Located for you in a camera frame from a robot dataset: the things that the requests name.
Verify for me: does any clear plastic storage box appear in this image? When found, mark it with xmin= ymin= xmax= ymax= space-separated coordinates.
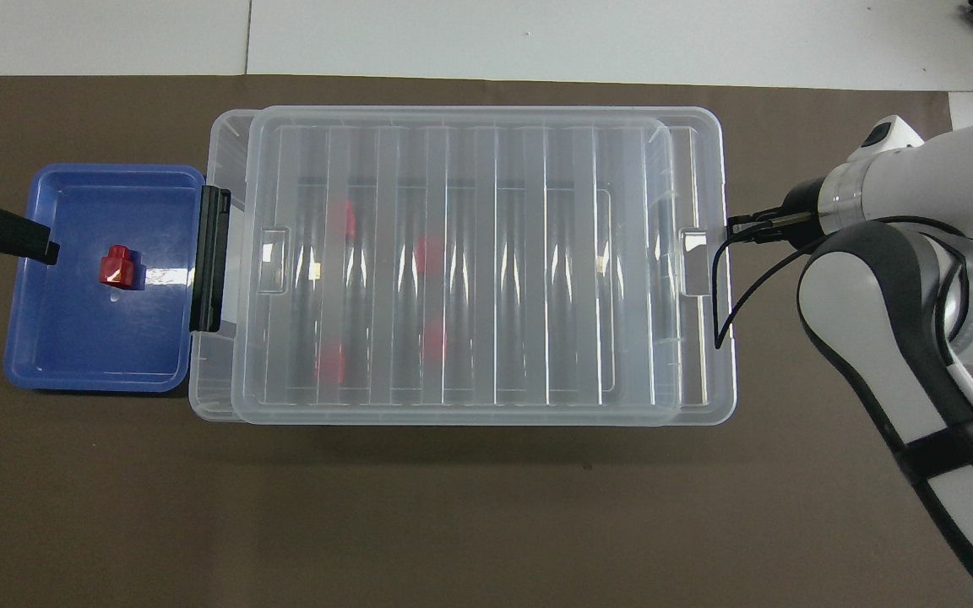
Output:
xmin=189 ymin=108 xmax=680 ymax=423

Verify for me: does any brown paper mat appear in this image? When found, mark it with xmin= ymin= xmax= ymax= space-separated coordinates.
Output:
xmin=0 ymin=74 xmax=973 ymax=608

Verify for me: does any blue plastic tray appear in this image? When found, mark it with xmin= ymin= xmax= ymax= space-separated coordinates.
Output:
xmin=3 ymin=163 xmax=207 ymax=394

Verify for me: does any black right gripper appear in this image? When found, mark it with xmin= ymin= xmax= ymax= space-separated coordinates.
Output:
xmin=727 ymin=179 xmax=829 ymax=250

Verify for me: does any clear ribbed plastic lid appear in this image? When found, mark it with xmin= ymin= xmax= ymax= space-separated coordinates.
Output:
xmin=231 ymin=106 xmax=738 ymax=427

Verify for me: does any black box latch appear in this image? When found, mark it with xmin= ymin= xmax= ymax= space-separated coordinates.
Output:
xmin=189 ymin=187 xmax=232 ymax=333

